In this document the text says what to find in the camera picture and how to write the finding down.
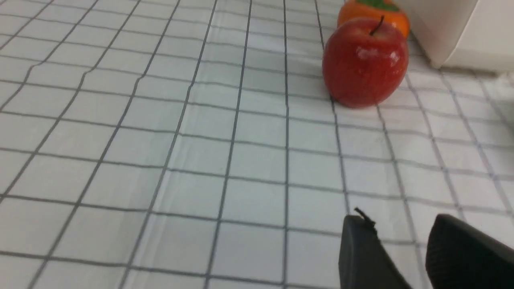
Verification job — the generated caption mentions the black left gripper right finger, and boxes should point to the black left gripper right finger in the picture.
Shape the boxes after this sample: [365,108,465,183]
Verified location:
[425,214,514,289]

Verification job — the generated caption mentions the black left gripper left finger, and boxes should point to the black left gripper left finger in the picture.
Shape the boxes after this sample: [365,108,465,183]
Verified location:
[339,208,411,289]

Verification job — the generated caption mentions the cream white toaster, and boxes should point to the cream white toaster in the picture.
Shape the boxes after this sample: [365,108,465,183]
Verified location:
[395,0,514,73]

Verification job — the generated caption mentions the red apple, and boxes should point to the red apple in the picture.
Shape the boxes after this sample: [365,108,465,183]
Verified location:
[322,18,409,108]

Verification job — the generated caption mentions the white checkered tablecloth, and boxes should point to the white checkered tablecloth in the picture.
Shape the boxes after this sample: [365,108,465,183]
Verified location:
[0,0,513,289]

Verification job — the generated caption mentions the orange persimmon with green leaf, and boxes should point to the orange persimmon with green leaf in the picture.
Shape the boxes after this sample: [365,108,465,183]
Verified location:
[337,0,410,38]

